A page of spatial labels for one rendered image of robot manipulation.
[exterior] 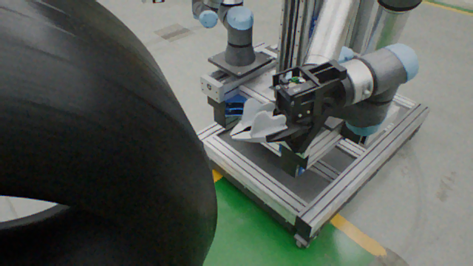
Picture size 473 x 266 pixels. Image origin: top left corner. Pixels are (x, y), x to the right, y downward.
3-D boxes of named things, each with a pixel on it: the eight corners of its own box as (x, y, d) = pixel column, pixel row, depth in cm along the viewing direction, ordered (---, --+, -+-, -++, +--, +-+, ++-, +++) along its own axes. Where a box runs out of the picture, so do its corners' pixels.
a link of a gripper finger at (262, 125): (228, 116, 51) (279, 95, 53) (232, 142, 55) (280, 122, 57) (236, 128, 49) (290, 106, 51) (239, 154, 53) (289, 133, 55)
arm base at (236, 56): (239, 48, 167) (240, 29, 160) (261, 58, 159) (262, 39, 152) (217, 58, 159) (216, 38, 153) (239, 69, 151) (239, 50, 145)
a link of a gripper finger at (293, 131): (256, 123, 55) (301, 106, 57) (257, 131, 56) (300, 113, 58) (270, 141, 52) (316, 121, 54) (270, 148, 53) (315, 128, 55)
